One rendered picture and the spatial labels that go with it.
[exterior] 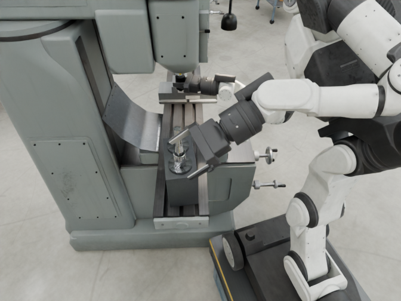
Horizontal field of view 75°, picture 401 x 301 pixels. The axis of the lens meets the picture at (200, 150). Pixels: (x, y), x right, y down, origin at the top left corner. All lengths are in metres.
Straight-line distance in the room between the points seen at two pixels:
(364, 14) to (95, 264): 2.05
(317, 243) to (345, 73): 0.74
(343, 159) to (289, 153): 1.96
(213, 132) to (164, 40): 0.59
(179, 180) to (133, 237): 1.10
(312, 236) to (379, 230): 1.37
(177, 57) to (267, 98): 0.63
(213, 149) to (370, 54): 0.39
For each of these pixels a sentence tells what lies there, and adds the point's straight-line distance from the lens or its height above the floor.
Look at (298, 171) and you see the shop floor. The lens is 2.65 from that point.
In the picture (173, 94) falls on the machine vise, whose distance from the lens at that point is 1.57.
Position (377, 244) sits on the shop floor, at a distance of 2.50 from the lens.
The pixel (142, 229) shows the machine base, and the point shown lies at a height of 0.20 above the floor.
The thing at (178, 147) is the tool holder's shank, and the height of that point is 1.28.
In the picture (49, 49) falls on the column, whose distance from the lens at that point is 1.18.
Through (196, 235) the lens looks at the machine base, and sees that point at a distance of 1.96.
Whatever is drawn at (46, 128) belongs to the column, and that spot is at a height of 1.12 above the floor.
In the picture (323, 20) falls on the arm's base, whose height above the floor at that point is 1.70.
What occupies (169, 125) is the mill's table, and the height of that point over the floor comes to 0.99.
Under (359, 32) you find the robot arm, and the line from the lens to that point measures 0.70.
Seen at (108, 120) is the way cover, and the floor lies 1.11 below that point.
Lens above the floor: 1.93
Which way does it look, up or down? 47 degrees down
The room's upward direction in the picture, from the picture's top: straight up
